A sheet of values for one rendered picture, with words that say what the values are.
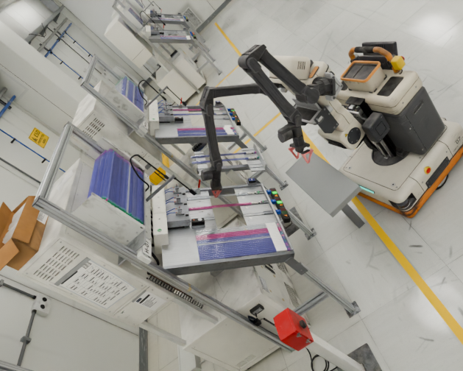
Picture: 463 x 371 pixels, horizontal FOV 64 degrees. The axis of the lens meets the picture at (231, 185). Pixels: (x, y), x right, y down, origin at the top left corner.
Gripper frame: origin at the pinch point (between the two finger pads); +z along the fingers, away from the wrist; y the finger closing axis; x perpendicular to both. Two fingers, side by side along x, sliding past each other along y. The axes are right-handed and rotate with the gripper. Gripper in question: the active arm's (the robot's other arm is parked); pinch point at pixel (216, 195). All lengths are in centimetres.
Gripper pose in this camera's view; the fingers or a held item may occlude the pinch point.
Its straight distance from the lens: 246.5
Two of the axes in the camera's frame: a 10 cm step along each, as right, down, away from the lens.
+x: 9.8, -0.7, 1.9
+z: -0.5, 8.3, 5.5
